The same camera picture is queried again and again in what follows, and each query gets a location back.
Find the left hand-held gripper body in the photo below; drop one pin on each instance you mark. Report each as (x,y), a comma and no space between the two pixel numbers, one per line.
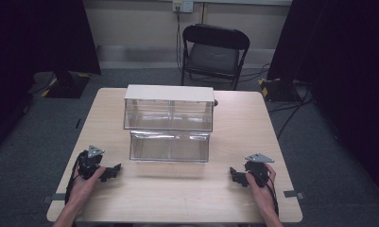
(89,162)

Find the person's left hand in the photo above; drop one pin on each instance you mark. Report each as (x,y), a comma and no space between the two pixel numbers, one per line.
(83,187)

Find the black table grommet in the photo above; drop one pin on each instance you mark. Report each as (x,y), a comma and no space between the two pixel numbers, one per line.
(215,102)

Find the person's right hand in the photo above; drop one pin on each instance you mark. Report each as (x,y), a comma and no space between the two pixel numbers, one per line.
(262,194)

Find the grey tape strip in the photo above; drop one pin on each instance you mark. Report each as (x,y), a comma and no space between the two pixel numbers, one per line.
(55,197)
(293,194)

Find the black folding chair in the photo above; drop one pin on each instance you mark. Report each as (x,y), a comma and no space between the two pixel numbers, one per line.
(213,56)

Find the small dark floor object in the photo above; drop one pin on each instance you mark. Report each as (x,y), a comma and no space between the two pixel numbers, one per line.
(78,123)

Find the black stand base yellow tape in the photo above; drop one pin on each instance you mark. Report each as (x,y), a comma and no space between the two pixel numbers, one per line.
(67,84)
(278,90)

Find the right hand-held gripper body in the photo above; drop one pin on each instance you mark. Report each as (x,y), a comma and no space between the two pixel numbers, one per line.
(259,170)

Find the dark curtain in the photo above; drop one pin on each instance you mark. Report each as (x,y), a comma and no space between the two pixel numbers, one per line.
(344,78)
(36,41)

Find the white wall socket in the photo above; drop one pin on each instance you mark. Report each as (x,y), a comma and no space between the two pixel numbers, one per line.
(182,5)

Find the clear display case white top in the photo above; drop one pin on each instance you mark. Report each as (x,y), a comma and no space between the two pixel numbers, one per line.
(169,123)

